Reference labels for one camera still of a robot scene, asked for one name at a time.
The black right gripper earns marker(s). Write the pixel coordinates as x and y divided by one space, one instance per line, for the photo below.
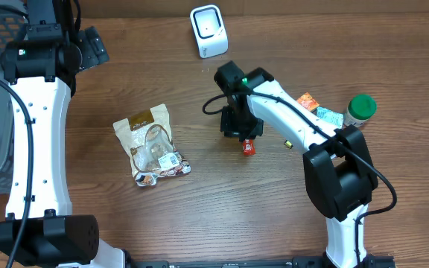
232 131

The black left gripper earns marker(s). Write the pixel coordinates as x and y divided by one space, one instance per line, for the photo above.
91 50

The red Nescafe coffee stick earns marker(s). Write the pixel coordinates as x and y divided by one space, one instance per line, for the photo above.
248 147

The yellow black marker pen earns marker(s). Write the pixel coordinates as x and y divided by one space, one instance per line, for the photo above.
288 144

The orange snack box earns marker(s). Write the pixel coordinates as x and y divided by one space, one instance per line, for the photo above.
308 102

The beige PanTree snack pouch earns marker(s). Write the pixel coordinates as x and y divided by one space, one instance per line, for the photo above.
147 140

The teal tissue pack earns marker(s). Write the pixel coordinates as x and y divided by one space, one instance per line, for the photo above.
331 117

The green lid jar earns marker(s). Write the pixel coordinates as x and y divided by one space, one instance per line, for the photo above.
360 109

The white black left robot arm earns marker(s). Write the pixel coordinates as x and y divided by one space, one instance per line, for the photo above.
40 72

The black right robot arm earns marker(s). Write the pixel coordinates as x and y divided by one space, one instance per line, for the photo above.
338 170

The white barcode scanner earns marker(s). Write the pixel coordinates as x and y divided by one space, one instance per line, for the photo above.
209 31

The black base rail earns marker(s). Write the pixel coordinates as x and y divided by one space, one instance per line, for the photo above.
237 263

